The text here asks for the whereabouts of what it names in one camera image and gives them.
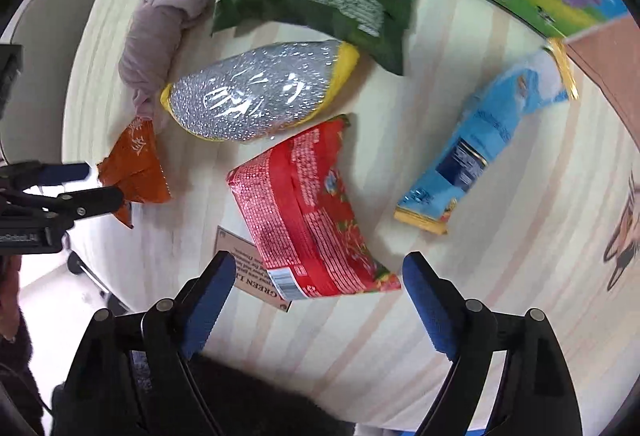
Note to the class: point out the brown paper tag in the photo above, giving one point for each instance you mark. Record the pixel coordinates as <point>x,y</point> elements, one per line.
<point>245,273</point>

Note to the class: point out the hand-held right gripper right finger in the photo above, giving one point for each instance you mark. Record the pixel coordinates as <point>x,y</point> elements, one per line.
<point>431,312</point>

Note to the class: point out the grey rolled cloth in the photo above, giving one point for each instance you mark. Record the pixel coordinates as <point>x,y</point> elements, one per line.
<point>157,36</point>

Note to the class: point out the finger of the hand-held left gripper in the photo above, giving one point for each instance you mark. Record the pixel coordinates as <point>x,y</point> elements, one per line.
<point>59,173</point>
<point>87,201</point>

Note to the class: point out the red snack packet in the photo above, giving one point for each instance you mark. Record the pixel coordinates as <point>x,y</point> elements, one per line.
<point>315,211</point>

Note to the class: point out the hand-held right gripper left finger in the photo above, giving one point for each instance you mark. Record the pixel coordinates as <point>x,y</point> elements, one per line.
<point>209,303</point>

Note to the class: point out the black chair base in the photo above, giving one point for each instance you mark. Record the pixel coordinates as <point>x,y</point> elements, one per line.
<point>87,273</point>

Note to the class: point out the person's left forearm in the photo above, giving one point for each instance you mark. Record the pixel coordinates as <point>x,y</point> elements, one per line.
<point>9,301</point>

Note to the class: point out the orange snack packet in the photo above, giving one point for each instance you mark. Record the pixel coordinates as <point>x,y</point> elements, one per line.
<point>136,166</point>

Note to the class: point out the cartoon sticker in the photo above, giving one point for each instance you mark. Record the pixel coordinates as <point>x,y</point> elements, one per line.
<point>625,236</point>

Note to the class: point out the yellow bubble-wrapped sponge pack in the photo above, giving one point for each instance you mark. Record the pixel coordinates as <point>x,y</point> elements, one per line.
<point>255,91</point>

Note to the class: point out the dark fuzzy cloth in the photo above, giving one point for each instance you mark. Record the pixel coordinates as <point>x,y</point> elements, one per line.
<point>265,401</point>

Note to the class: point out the blue snack packet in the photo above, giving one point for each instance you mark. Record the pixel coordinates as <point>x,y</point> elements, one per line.
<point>482,146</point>

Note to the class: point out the grey round seat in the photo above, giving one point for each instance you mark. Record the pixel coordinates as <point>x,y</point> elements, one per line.
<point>40,66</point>

